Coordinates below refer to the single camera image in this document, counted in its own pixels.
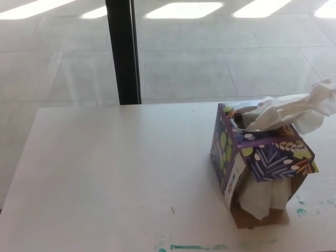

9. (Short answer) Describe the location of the purple floral tissue box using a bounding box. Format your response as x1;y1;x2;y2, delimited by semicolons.
209;102;321;228

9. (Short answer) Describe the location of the white tissue stack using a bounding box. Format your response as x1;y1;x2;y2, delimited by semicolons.
239;177;297;221

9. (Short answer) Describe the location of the black window frame post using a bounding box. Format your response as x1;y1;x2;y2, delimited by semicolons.
104;0;143;105

